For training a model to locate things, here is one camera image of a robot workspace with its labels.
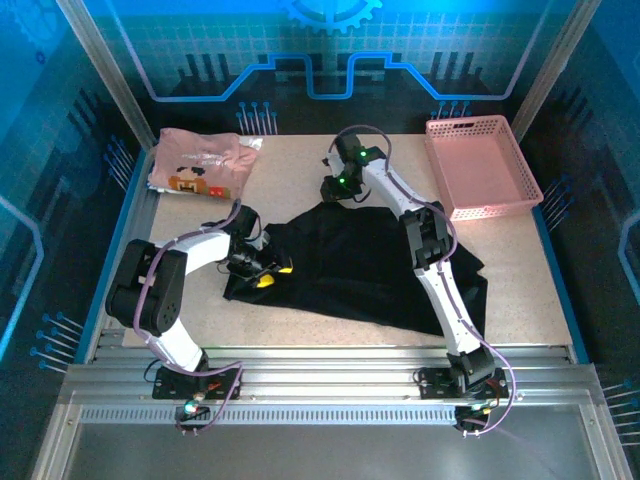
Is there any aluminium frame post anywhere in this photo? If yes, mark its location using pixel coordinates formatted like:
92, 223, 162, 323
54, 0, 157, 151
509, 0, 604, 144

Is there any black t-shirt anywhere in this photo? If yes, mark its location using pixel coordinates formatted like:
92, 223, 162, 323
222, 202, 489, 339

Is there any short aluminium side rail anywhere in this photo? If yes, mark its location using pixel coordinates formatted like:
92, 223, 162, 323
84, 164, 161, 362

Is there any pink t-shirt with pixel print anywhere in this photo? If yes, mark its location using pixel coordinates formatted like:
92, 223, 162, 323
149, 127, 260, 201

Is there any pink plastic basket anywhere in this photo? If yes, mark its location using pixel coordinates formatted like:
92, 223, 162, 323
424, 114, 545, 224

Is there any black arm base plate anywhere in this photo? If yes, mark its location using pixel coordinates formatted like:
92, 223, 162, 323
152, 367, 244, 401
417, 367, 511, 401

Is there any black power connector block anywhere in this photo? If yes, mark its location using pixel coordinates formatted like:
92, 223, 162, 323
453, 403, 497, 435
174, 402, 212, 426

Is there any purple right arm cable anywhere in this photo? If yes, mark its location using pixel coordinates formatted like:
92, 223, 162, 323
332, 123, 516, 439

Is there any slotted grey cable duct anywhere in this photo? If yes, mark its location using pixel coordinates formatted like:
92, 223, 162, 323
78, 405, 460, 427

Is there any long aluminium frame rail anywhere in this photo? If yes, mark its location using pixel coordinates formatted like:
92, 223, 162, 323
58, 343, 619, 407

